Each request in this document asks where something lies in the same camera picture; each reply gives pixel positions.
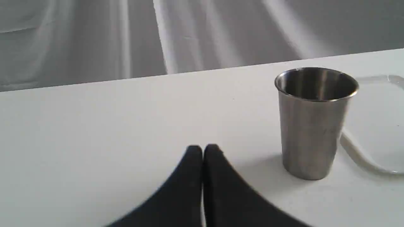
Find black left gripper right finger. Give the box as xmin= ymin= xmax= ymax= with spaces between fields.
xmin=204 ymin=144 xmax=307 ymax=227

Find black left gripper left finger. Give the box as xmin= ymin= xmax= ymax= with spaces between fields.
xmin=110 ymin=145 xmax=203 ymax=227

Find stainless steel cup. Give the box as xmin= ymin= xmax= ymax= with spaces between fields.
xmin=274 ymin=67 xmax=359 ymax=180

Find white plastic tray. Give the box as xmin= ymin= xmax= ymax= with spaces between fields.
xmin=340 ymin=74 xmax=404 ymax=177

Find grey fabric backdrop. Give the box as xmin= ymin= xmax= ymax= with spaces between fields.
xmin=0 ymin=0 xmax=404 ymax=92

